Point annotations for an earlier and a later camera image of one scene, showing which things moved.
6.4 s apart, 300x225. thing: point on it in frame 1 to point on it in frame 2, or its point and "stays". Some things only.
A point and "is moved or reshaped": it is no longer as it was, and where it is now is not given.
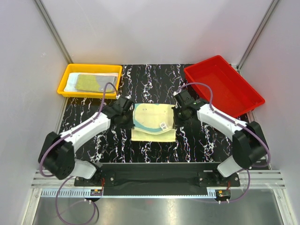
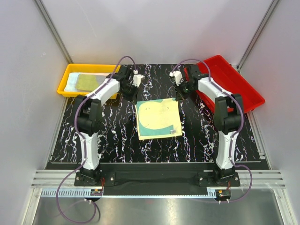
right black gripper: x=177 y=108 to x=180 y=96
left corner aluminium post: x=55 y=33 stays
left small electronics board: x=96 y=192 stays
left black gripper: x=131 y=123 to x=133 y=97
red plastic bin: x=234 y=95 stays
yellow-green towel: x=95 y=83 stays
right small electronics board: x=222 y=193 stays
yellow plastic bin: x=90 y=68 stays
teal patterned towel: x=153 y=122 is moved or reshaped
